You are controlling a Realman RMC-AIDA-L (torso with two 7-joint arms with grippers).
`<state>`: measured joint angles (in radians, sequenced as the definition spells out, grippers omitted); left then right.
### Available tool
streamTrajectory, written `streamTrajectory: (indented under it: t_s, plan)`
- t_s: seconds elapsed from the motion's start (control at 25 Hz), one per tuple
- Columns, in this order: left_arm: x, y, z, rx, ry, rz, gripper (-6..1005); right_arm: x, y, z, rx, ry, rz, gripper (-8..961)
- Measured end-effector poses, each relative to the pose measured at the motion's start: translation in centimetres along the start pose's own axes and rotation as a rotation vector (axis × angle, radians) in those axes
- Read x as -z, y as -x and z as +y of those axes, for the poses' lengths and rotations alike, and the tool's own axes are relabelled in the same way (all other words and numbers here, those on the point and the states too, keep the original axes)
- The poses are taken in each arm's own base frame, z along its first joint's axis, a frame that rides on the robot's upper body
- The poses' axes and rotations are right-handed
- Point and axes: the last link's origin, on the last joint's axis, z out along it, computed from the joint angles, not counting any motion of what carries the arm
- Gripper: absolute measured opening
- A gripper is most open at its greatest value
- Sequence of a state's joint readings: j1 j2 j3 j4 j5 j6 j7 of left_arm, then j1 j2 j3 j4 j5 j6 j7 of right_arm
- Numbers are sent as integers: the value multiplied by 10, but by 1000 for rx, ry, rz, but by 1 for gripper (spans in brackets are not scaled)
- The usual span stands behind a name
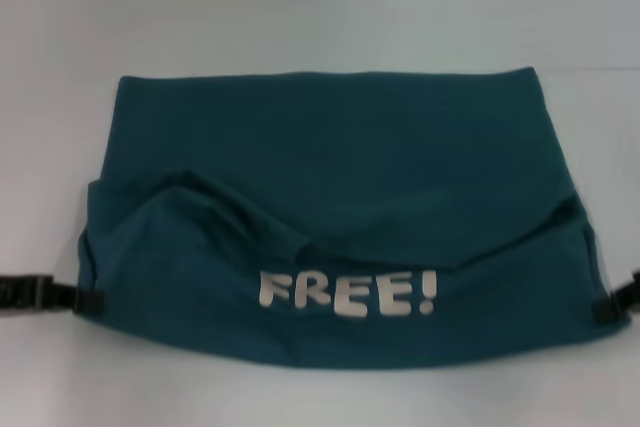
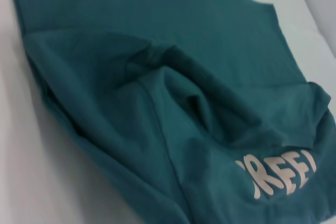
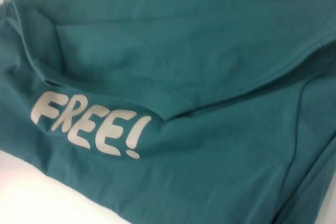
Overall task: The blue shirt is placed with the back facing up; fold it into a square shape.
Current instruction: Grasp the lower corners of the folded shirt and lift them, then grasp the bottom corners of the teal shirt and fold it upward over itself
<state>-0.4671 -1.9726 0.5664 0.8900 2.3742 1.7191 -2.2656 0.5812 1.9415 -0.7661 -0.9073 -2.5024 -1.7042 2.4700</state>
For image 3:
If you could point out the teal blue shirt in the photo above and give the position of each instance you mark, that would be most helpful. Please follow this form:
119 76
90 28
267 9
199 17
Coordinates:
197 77

